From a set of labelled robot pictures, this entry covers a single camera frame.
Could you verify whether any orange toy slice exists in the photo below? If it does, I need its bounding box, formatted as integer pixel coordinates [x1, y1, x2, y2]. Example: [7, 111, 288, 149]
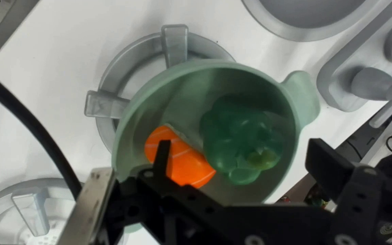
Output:
[143, 123, 217, 189]

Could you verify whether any white toy kitchen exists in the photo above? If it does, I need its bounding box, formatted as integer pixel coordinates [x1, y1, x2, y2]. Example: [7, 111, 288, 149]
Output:
[0, 0, 392, 245]

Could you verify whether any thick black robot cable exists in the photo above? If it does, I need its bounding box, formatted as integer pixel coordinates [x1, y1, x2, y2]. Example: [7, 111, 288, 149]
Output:
[0, 65, 84, 201]

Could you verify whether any green toy pepper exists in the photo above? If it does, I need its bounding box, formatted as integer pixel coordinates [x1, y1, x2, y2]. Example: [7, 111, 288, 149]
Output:
[200, 93, 288, 186]

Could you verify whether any grey toy faucet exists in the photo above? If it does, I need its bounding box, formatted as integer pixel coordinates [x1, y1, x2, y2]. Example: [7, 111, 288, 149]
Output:
[315, 18, 392, 114]

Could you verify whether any mint green toy pot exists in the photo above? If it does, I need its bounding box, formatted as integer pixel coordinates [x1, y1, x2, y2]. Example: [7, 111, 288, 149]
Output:
[111, 58, 321, 205]

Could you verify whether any grey burner grate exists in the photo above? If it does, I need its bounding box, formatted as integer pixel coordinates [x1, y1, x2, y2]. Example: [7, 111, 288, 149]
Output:
[0, 175, 77, 245]
[83, 23, 238, 150]

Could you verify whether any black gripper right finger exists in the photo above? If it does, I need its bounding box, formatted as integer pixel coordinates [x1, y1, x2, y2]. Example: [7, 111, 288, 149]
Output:
[305, 135, 350, 172]

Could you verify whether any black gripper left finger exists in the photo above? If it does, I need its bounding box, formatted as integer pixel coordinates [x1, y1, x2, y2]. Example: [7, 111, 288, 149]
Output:
[152, 138, 173, 182]

